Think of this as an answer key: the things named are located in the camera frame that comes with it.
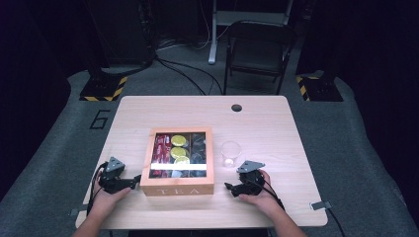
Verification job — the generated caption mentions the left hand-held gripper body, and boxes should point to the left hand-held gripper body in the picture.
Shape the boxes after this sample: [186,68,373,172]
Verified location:
[98,156,132,195]

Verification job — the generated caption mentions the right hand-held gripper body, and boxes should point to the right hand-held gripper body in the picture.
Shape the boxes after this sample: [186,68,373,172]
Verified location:
[236,160,266,196]

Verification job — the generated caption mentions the clear glass cup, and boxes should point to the clear glass cup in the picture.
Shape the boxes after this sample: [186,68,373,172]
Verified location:
[219,140,243,169]

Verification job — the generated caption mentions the wooden tea box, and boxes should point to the wooden tea box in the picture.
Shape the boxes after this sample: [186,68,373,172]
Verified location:
[139,126,215,198]

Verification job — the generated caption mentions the person's left hand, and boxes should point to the person's left hand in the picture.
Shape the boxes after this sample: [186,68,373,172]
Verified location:
[90,184,131,213]

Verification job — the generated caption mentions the person's right hand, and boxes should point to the person's right hand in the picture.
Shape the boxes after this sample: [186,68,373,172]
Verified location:
[239,170,281,216]

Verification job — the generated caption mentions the red sachet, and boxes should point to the red sachet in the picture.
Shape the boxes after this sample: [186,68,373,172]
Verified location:
[152,134,163,165]
[161,133,172,164]

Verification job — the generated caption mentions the grey table clip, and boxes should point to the grey table clip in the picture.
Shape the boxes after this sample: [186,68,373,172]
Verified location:
[68,205,89,217]
[309,200,333,211]

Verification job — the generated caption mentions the pile of dark tea bags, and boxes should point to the pile of dark tea bags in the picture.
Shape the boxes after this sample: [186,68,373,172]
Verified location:
[190,132,208,179]

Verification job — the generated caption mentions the black yellow striped stand base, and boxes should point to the black yellow striped stand base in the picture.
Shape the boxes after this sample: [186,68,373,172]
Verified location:
[294,75,344,103]
[79,75,128,103]

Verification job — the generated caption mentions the black folding chair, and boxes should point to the black folding chair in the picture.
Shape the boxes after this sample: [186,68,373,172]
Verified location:
[223,20,296,96]

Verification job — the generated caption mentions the white metal stand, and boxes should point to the white metal stand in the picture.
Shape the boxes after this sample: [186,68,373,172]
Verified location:
[208,0,294,65]

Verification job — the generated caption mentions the black equipment cabinet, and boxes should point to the black equipment cabinet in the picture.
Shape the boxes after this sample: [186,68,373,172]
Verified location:
[86,0,156,68]

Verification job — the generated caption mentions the left hand-held gripper black cable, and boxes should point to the left hand-held gripper black cable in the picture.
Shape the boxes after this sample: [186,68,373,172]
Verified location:
[86,161,109,215]

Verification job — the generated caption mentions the hand-held gripper black cable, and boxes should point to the hand-held gripper black cable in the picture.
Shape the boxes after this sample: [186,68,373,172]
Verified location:
[246,177,287,211]
[86,161,109,215]

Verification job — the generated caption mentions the right hand-held gripper black cable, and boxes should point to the right hand-held gripper black cable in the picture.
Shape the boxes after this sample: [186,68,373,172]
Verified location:
[246,177,287,211]

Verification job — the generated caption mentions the black clip cable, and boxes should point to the black clip cable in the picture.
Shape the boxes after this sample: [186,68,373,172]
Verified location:
[325,208,348,237]

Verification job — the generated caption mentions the black floor cable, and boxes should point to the black floor cable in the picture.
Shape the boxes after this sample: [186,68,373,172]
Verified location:
[155,58,208,96]
[157,57,225,96]

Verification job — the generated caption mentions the white floor cables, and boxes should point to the white floor cables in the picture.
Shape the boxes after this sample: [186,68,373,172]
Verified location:
[157,26,229,52]

